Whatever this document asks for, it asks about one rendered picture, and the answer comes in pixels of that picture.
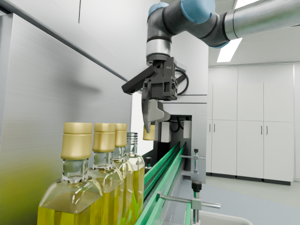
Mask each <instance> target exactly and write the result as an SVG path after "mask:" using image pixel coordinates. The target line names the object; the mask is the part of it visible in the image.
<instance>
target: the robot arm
mask: <svg viewBox="0 0 300 225"><path fill-rule="evenodd" d="M295 25H300V0H258V1H255V2H252V3H250V4H247V5H244V6H241V7H239V8H236V9H233V10H231V11H228V12H225V13H223V14H220V15H217V14H216V13H215V1H214V0H175V1H174V2H172V3H171V4H167V3H164V2H159V3H158V4H153V5H152V6H151V7H150V9H149V11H148V18H147V40H146V64H147V66H149V67H148V68H146V69H145V70H144V71H142V72H141V73H139V74H138V75H137V76H135V77H134V78H132V79H131V80H130V81H128V82H127V83H125V84H124V85H122V87H121V88H122V90H123V92H124V93H126V94H129V95H132V94H134V93H135V92H137V91H138V90H140V89H141V88H142V97H141V105H142V117H143V122H144V127H145V129H146V132H147V133H150V125H155V131H156V127H157V123H159V122H162V121H167V120H169V119H170V117H171V116H170V113H168V112H166V111H164V109H163V103H162V102H159V100H163V101H171V100H177V89H178V81H177V78H176V77H175V66H177V61H176V60H175V58H174V57H171V51H172V37H173V36H175V35H177V34H179V33H182V32H184V31H187V32H189V33H190V34H191V35H193V36H195V37H196V38H198V39H200V40H201V41H203V42H204V43H205V44H206V45H208V46H210V47H213V48H215V49H220V48H223V47H224V46H226V45H227V44H229V43H230V41H231V40H235V39H240V38H245V37H248V36H253V35H256V34H261V33H265V32H270V31H273V30H278V29H283V28H287V27H291V26H295ZM175 78H176V79H175Z"/></svg>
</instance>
